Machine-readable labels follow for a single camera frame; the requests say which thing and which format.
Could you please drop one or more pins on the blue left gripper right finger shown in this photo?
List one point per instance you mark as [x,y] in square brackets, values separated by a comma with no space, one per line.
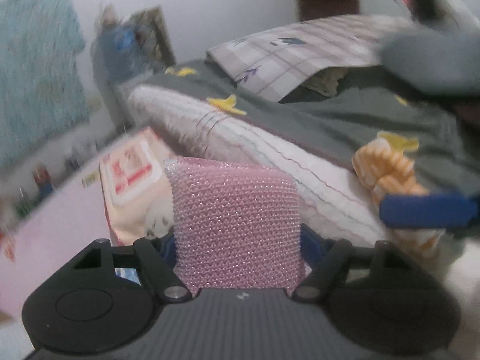
[313,247]

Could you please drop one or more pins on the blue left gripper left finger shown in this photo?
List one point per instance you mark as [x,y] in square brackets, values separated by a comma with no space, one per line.
[168,249]

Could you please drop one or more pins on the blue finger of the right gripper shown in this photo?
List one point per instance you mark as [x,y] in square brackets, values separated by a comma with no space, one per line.
[441,210]

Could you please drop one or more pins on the orange white striped sock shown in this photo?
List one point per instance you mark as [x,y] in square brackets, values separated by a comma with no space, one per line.
[383,168]

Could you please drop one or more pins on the pink glitter sponge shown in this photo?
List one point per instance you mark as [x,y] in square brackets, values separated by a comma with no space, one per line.
[236,226]

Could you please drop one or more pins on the white knitted blanket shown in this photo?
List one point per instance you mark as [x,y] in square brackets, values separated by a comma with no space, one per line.
[332,201]

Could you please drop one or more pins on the person with black hair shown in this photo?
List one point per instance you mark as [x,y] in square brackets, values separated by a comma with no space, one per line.
[437,14]

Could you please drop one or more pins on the pink wet wipes pack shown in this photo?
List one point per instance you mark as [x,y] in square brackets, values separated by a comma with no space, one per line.
[136,191]

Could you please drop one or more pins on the grey star-patterned blanket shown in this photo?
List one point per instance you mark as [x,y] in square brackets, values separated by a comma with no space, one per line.
[369,101]

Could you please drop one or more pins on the plaid pink pillow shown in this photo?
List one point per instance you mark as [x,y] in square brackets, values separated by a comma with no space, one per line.
[273,63]

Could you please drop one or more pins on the teal floral hanging cloth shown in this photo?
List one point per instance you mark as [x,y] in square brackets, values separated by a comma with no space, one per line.
[41,92]

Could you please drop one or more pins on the blue water dispenser bottle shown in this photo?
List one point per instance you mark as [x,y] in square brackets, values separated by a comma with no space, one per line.
[119,65]

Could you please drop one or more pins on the patterned framed board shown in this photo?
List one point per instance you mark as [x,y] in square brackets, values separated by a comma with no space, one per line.
[152,36]

